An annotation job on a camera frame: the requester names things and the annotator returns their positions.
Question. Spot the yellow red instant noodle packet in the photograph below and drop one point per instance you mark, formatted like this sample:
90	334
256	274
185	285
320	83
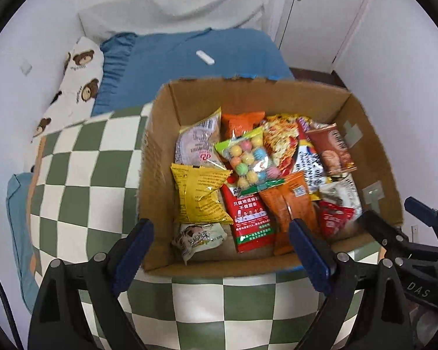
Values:
286	140

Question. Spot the light blue folded blanket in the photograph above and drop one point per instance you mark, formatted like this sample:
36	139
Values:
25	259

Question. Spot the colourful candy ball bag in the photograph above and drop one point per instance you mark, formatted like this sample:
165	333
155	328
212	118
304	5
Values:
250	161

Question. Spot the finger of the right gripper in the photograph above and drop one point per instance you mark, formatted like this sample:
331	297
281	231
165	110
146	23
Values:
422	212
392	240

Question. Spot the white remote on bed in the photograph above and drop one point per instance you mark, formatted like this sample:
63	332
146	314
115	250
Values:
205	58

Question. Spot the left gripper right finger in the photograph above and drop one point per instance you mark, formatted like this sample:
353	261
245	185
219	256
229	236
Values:
383	321

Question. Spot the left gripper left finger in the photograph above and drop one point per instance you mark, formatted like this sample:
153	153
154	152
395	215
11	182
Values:
58	320

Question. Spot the small dark red snack packet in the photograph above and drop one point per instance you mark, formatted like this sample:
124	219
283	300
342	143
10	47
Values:
336	222

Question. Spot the blue bed sheet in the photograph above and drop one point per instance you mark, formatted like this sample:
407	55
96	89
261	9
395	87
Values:
135	67

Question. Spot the brown walnut snack packet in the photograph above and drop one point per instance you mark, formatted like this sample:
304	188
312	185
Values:
332	150

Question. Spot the clear yellow-edged snack bag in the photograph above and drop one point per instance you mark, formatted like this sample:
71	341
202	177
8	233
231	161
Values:
195	145

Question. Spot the grey white pillow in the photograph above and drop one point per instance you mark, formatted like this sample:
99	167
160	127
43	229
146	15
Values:
143	17

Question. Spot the cardboard milk box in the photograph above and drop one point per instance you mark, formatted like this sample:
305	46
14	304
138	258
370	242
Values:
183	103

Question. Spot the silver grey snack packet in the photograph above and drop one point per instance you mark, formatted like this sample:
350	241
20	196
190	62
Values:
342	193

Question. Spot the wall light switch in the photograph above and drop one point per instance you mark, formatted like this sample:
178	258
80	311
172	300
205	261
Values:
25	68

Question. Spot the yellow snack packet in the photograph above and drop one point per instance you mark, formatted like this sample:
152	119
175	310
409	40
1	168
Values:
198	194

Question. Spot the red spicy strip packet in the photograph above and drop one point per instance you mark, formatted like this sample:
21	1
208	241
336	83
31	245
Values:
251	224

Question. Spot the white door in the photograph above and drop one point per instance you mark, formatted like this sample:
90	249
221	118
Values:
311	33

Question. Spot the green white checkered mat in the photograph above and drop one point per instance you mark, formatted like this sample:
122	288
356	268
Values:
85	199

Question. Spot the teddy bear print blanket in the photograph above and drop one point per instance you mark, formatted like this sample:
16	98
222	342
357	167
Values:
78	90

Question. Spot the orange pinched snack packet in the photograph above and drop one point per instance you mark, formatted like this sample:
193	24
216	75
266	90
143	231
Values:
233	126

